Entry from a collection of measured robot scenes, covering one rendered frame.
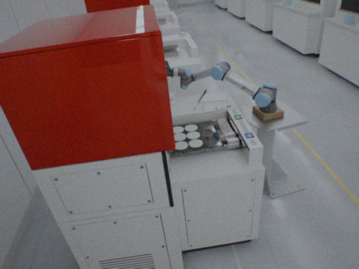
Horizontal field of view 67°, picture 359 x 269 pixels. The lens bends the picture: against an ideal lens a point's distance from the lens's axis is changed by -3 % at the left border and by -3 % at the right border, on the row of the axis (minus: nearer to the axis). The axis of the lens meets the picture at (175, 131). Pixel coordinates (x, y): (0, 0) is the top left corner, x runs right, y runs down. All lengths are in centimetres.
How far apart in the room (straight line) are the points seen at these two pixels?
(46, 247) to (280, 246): 203
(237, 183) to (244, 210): 29
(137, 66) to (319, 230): 210
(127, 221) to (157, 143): 58
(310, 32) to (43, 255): 590
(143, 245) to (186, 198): 41
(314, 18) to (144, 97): 548
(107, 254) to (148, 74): 126
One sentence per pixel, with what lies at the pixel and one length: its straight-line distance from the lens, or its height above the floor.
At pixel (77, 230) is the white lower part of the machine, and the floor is 73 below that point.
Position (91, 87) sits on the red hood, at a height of 162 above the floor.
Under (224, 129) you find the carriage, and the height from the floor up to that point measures 88.
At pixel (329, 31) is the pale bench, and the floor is 72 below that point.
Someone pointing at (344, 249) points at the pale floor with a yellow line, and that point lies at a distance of 269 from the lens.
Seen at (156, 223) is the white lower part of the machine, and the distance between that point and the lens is 178.
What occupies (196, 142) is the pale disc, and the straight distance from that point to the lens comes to 202.
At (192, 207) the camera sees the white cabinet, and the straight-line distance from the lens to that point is 201.
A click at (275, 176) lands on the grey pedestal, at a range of 303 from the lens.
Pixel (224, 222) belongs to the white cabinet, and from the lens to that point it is 220.
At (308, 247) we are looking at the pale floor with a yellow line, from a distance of 260.
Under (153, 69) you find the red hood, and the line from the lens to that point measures 121.
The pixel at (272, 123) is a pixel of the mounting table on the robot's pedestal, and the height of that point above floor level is 82.
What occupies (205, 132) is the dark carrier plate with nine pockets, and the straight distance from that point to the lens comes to 213.
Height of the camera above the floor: 206
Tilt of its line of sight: 32 degrees down
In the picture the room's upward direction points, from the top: 7 degrees counter-clockwise
